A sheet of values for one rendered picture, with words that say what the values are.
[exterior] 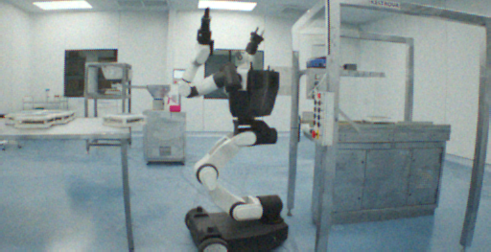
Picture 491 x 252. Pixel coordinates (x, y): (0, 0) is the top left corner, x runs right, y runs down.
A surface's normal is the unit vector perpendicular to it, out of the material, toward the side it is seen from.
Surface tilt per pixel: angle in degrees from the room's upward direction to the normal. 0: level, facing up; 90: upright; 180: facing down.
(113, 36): 90
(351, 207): 90
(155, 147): 88
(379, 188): 90
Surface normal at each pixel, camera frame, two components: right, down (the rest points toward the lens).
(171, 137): 0.19, 0.08
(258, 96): -0.46, 0.06
